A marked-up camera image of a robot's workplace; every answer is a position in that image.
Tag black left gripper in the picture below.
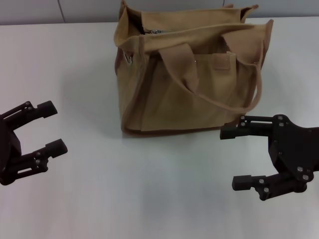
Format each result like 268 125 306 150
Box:
0 100 69 186

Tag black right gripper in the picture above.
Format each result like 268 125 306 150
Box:
220 114 319 201

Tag khaki canvas food bag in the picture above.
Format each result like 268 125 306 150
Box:
113 0 275 138

